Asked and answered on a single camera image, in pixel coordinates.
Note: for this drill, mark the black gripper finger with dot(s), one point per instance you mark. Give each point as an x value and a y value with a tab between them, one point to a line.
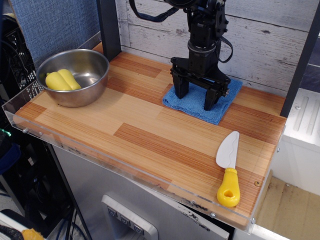
181	83
213	94

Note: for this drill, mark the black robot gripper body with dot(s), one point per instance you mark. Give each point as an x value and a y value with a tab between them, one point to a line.
202	66

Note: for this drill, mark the blue cloth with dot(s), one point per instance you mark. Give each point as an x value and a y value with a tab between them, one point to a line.
194	101

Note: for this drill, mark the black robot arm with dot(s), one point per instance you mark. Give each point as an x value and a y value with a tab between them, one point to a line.
206	23

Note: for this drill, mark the white yellow toy knife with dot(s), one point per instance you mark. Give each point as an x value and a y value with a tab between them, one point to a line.
228	193

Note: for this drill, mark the stainless steel bowl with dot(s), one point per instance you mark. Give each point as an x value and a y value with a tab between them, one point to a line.
89	68

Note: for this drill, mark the white ribbed box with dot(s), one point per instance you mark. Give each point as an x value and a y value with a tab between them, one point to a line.
297	157

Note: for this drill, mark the yellow toy pepper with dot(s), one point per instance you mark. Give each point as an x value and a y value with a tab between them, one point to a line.
61	80

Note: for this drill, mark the clear acrylic table guard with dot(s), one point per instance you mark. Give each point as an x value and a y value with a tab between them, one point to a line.
130	131

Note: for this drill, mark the stainless steel cabinet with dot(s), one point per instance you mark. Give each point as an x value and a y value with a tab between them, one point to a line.
88	182

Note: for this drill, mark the blue fabric panel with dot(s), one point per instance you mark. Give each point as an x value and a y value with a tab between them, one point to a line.
53	26

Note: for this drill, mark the grey control panel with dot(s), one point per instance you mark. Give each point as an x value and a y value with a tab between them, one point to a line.
125	224

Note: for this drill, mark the black plastic crate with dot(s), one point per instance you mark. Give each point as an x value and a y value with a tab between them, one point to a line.
17	70

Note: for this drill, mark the yellow crumpled object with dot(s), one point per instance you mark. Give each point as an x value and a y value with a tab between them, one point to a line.
31	234

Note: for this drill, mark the right black vertical post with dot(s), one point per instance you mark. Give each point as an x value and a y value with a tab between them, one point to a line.
302	64

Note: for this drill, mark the black vertical post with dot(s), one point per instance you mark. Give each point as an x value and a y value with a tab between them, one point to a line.
109	28
302	64

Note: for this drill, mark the left black vertical post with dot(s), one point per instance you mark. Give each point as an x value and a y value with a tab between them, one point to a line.
109	28

